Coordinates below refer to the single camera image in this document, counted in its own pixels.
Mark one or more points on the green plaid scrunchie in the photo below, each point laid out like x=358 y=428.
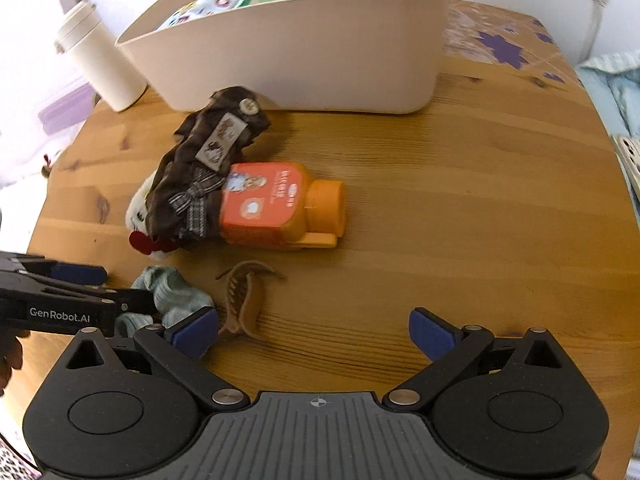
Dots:
x=175 y=295

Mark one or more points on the brown plaid scrunchie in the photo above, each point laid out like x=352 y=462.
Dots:
x=210 y=180

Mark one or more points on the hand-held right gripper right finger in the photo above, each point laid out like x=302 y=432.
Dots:
x=430 y=332

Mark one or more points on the person's left hand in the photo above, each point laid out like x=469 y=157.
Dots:
x=10 y=360

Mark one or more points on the purple flower patterned mat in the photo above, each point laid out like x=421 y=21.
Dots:
x=500 y=45

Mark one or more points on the beige hair claw clip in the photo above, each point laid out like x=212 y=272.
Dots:
x=245 y=305

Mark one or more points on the wooden desktop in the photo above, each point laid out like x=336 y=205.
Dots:
x=450 y=210

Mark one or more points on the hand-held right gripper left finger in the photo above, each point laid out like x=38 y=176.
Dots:
x=195 y=332

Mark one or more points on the white and green snack bag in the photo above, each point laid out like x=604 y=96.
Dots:
x=210 y=7

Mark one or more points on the beige plastic storage basket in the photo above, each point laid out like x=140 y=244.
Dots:
x=300 y=50

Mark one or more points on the light blue blanket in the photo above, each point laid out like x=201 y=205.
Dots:
x=620 y=90

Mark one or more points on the orange plastic bottle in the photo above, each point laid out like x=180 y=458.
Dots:
x=270 y=205

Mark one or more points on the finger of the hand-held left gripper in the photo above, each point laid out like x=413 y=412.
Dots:
x=132 y=300
x=80 y=273

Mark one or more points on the white cat plush toy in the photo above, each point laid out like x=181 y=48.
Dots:
x=137 y=215

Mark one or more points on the white thermos bottle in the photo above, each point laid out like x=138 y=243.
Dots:
x=105 y=65

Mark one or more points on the white perforated item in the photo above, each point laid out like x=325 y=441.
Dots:
x=629 y=160

